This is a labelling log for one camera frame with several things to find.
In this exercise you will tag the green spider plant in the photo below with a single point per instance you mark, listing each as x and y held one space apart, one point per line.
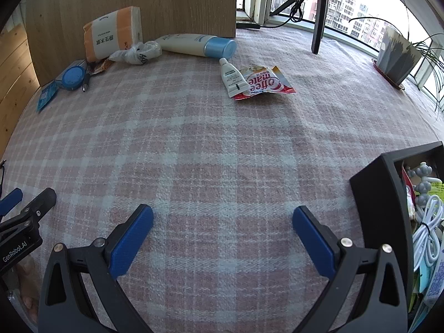
418 44

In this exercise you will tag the black storage box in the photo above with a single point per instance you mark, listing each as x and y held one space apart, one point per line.
378 197

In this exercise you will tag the cream bottle with blue cap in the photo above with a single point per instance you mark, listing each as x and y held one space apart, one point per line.
187 43

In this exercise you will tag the yellow green packet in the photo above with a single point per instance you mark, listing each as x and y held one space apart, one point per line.
437 187

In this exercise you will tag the person's left hand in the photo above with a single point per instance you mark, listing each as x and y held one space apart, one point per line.
27 284

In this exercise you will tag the blue packet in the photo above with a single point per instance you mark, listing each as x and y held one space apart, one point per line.
47 95

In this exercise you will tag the small orange packet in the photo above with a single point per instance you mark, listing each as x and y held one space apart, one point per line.
102 66

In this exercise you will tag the black pen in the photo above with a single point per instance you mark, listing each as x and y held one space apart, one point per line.
86 81

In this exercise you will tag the pine plank panel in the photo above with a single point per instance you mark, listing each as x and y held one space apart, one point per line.
17 93

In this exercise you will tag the orange white tissue pack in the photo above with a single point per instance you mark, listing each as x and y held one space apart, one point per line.
111 31

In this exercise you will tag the small blue white case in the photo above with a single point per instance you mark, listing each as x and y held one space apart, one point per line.
71 78

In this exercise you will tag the pink checked tablecloth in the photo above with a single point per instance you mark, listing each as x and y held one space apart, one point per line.
208 145

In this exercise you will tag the red coaster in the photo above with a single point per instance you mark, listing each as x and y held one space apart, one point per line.
381 73

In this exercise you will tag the small white tube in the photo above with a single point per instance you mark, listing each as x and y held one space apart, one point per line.
233 78

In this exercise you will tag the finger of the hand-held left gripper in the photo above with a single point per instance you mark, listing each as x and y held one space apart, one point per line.
10 201
43 199

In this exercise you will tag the grey white plant pot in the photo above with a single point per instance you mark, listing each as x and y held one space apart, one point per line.
395 59

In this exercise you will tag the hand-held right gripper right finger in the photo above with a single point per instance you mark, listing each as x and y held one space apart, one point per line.
312 239

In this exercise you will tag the red white creamer packet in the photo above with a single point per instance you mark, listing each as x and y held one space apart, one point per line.
263 83

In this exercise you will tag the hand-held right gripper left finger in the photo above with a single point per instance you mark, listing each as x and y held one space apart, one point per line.
133 239

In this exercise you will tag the black tripod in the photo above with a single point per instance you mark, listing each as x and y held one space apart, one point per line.
317 31

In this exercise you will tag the black power strip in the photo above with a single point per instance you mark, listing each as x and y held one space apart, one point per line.
248 25

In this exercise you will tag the grey plastic toy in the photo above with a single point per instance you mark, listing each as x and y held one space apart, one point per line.
421 187

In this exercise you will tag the white plastic bag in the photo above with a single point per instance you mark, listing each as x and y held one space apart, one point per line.
138 55

